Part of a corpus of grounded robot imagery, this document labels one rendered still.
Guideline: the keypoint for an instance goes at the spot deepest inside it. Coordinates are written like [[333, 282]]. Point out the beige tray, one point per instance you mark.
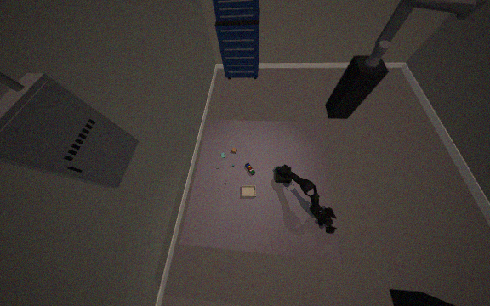
[[248, 190]]

